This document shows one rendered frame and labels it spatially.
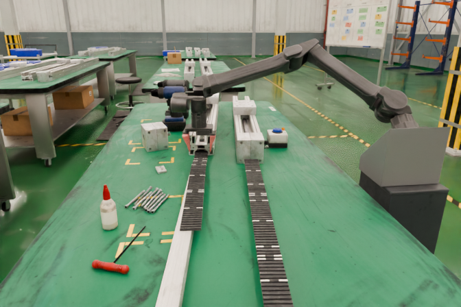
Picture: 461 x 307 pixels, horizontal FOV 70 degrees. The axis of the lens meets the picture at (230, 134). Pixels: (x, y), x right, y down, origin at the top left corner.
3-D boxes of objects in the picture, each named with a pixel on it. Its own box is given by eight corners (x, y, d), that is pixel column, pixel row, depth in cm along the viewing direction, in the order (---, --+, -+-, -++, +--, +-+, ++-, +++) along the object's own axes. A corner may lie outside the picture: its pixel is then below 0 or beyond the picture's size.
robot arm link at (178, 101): (204, 77, 119) (206, 90, 126) (172, 76, 120) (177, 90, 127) (200, 105, 113) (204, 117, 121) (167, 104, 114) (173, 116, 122)
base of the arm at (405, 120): (431, 130, 103) (413, 146, 113) (422, 108, 106) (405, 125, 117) (403, 132, 103) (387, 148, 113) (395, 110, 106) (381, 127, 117)
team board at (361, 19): (313, 90, 728) (322, -5, 669) (331, 88, 749) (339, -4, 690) (368, 102, 599) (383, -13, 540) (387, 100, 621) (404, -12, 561)
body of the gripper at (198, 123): (186, 128, 125) (185, 109, 123) (213, 128, 125) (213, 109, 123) (184, 133, 119) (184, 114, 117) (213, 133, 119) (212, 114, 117)
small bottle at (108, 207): (121, 224, 84) (116, 183, 81) (110, 232, 81) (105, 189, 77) (110, 220, 86) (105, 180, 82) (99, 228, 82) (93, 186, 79)
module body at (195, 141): (213, 155, 131) (213, 135, 129) (188, 155, 131) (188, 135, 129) (218, 109, 207) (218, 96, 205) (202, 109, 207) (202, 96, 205)
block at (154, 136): (174, 148, 139) (173, 127, 136) (147, 152, 134) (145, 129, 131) (168, 141, 147) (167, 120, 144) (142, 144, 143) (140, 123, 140)
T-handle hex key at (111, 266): (126, 276, 66) (125, 269, 66) (90, 269, 68) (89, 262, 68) (160, 231, 81) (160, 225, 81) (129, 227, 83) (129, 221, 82)
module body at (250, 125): (261, 155, 131) (261, 134, 129) (236, 155, 131) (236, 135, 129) (248, 109, 208) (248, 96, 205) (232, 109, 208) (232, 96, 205)
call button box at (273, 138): (287, 148, 139) (288, 133, 137) (264, 148, 139) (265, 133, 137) (284, 142, 147) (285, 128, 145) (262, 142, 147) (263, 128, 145)
